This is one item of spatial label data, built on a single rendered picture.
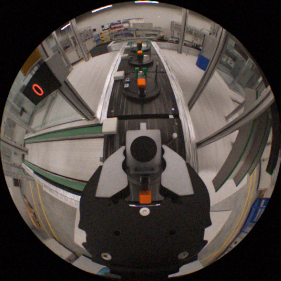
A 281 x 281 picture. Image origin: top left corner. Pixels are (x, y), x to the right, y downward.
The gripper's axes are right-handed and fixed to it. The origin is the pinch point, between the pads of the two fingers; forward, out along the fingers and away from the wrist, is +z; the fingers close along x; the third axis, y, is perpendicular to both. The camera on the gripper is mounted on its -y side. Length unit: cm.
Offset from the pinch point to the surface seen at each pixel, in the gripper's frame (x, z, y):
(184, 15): 43, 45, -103
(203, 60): 54, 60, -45
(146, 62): 2.9, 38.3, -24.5
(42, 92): -18.3, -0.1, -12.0
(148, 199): 0.5, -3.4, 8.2
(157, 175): 3.0, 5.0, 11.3
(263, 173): 400, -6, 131
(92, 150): -18.9, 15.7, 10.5
